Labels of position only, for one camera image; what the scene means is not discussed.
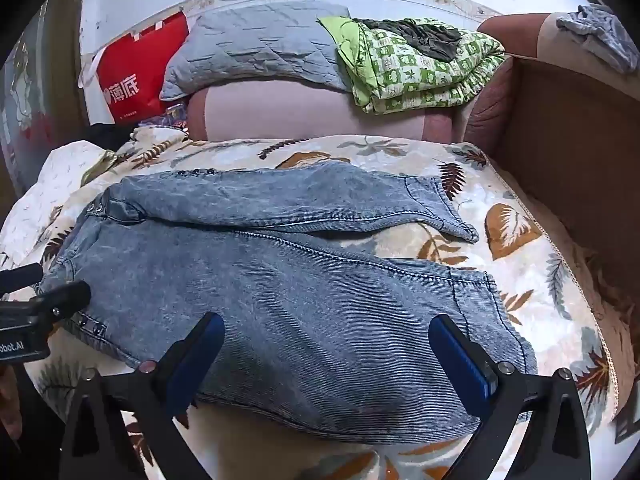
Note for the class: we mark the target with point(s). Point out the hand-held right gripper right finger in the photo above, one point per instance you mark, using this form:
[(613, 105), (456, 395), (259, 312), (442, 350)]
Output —
[(457, 360)]

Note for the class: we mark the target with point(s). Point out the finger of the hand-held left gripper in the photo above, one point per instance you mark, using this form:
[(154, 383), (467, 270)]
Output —
[(20, 276), (62, 299)]

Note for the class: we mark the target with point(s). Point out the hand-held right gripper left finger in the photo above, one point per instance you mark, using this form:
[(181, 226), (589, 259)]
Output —
[(199, 357)]

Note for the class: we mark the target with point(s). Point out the blue denim pants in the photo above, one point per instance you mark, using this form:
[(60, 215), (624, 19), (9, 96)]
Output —
[(280, 285)]

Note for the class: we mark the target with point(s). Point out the white embossed cloth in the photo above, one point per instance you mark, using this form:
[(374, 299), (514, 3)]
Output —
[(55, 170)]

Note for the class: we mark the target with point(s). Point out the leaf print blanket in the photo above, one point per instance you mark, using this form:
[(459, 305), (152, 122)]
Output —
[(515, 240)]

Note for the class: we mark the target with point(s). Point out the olive cloth strip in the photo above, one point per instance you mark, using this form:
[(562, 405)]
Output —
[(100, 164)]

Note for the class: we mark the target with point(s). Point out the black cloth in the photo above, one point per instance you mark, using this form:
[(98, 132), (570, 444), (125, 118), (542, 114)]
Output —
[(107, 135)]

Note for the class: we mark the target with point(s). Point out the decorated glass door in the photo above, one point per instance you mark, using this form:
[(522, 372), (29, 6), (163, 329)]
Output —
[(22, 95)]

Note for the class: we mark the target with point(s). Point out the colourful snack packets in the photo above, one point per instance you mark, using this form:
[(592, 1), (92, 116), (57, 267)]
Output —
[(167, 114)]

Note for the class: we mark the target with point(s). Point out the red shopping bag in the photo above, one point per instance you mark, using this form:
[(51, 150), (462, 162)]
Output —
[(137, 77)]

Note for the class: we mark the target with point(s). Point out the pink brown sofa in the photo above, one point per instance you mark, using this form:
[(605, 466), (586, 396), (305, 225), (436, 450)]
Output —
[(310, 110)]

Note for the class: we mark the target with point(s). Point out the green patterned quilt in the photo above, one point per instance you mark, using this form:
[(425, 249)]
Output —
[(415, 72)]

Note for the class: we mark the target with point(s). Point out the grey quilted cloth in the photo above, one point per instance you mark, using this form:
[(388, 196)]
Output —
[(260, 45)]

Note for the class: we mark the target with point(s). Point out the dark green garment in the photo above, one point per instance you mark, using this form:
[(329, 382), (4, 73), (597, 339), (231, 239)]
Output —
[(425, 35)]

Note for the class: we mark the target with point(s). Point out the grey crumpled cloth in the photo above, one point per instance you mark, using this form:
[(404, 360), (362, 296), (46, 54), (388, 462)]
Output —
[(597, 32)]

